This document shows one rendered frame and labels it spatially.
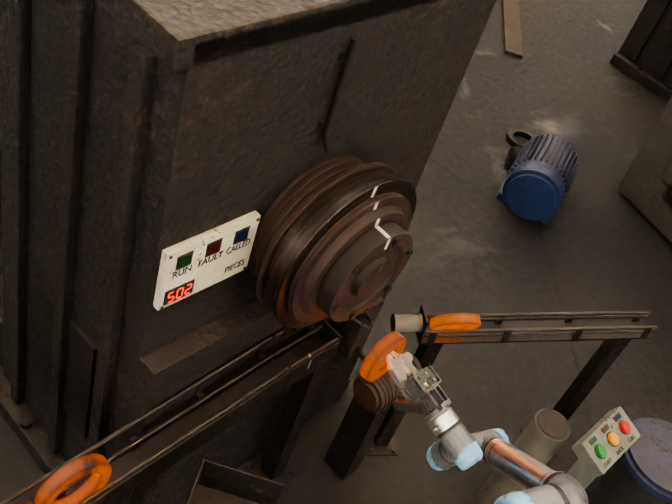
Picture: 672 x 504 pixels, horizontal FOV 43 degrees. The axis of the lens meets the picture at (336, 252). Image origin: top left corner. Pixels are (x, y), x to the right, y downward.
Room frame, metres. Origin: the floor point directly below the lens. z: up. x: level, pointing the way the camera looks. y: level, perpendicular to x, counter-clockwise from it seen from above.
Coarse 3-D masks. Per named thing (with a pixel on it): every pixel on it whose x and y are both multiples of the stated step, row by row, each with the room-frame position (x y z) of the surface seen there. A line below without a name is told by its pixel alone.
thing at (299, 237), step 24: (336, 192) 1.51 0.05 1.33; (360, 192) 1.51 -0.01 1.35; (384, 192) 1.59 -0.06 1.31; (408, 192) 1.68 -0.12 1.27; (312, 216) 1.45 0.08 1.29; (336, 216) 1.45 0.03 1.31; (288, 240) 1.41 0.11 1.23; (312, 240) 1.40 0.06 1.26; (288, 264) 1.38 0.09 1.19; (264, 288) 1.39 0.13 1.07; (288, 288) 1.38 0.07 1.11; (288, 312) 1.40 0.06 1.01
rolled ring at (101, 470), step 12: (84, 456) 0.99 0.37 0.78; (96, 456) 1.01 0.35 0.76; (60, 468) 0.94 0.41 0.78; (72, 468) 0.95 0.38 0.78; (84, 468) 0.96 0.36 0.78; (96, 468) 0.99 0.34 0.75; (108, 468) 1.02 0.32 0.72; (48, 480) 0.91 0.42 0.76; (60, 480) 0.92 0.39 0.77; (72, 480) 0.94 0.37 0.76; (96, 480) 1.00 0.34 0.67; (48, 492) 0.89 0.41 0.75; (60, 492) 0.91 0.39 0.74; (84, 492) 0.98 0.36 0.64
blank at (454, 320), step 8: (432, 320) 1.86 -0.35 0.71; (440, 320) 1.84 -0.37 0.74; (448, 320) 1.84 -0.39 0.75; (456, 320) 1.84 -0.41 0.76; (464, 320) 1.84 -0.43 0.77; (472, 320) 1.86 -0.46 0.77; (432, 328) 1.84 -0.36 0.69; (440, 328) 1.85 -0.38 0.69; (448, 328) 1.89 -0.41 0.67; (456, 328) 1.89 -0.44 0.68; (464, 328) 1.89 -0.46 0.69; (472, 328) 1.90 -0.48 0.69
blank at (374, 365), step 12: (384, 336) 1.55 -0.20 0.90; (396, 336) 1.56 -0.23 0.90; (372, 348) 1.51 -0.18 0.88; (384, 348) 1.51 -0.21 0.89; (396, 348) 1.56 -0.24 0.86; (372, 360) 1.48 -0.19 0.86; (384, 360) 1.56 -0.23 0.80; (360, 372) 1.49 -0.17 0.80; (372, 372) 1.48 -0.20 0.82; (384, 372) 1.55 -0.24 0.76
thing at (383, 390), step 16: (368, 384) 1.69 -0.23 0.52; (384, 384) 1.71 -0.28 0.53; (352, 400) 1.73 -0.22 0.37; (368, 400) 1.67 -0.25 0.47; (384, 400) 1.67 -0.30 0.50; (352, 416) 1.72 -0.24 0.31; (368, 416) 1.69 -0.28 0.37; (384, 416) 1.74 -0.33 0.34; (352, 432) 1.71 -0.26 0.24; (368, 432) 1.69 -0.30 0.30; (336, 448) 1.72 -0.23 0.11; (352, 448) 1.69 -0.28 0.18; (368, 448) 1.74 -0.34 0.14; (336, 464) 1.71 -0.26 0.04; (352, 464) 1.69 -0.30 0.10
